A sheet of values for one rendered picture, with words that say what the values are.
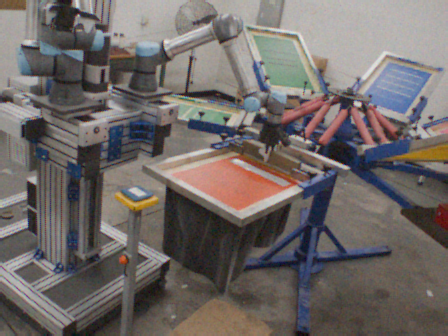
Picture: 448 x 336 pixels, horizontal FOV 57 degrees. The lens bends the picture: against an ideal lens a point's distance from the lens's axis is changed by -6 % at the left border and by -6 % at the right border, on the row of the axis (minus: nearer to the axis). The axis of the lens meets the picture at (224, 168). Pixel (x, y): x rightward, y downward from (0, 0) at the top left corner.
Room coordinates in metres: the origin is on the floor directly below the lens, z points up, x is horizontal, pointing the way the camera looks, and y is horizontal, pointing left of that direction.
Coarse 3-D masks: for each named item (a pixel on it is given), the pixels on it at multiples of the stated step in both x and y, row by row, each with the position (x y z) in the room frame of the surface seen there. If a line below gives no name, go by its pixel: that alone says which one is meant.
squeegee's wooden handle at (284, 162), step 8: (248, 144) 2.22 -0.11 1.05; (256, 144) 2.20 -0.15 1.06; (248, 152) 2.21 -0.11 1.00; (256, 152) 2.18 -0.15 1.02; (272, 152) 2.13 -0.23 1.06; (272, 160) 2.12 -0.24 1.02; (280, 160) 2.09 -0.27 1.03; (288, 160) 2.07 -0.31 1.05; (296, 160) 2.06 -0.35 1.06; (288, 168) 2.06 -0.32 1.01; (296, 168) 2.04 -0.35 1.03
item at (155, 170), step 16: (160, 160) 1.92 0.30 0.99; (176, 160) 1.96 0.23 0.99; (192, 160) 2.05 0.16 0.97; (160, 176) 1.76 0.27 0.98; (192, 192) 1.65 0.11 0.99; (288, 192) 1.81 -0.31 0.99; (304, 192) 1.88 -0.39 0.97; (208, 208) 1.59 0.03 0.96; (224, 208) 1.55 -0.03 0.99; (256, 208) 1.60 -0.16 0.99; (272, 208) 1.66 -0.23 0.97; (240, 224) 1.49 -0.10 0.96
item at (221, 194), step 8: (248, 176) 2.00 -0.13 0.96; (256, 176) 2.02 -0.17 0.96; (280, 176) 2.08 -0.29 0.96; (264, 184) 1.94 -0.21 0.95; (272, 184) 1.95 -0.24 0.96; (296, 184) 2.00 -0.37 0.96; (208, 192) 1.74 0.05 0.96; (216, 192) 1.75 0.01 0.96; (224, 192) 1.77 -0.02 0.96; (232, 192) 1.78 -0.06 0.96; (264, 192) 1.85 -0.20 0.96; (272, 192) 1.86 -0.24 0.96; (224, 200) 1.69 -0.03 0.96; (232, 200) 1.70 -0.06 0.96; (240, 200) 1.72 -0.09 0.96; (248, 200) 1.73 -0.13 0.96; (256, 200) 1.75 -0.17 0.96; (240, 208) 1.64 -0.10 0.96
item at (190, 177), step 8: (224, 160) 2.16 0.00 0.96; (248, 160) 2.22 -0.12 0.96; (192, 168) 1.98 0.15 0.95; (200, 168) 1.99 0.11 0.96; (208, 168) 2.01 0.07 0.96; (232, 168) 2.07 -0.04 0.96; (240, 168) 2.09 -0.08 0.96; (264, 168) 2.15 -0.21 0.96; (176, 176) 1.85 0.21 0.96; (184, 176) 1.86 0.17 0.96; (192, 176) 1.88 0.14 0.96; (192, 184) 1.79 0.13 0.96; (200, 184) 1.81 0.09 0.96; (208, 184) 1.82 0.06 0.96
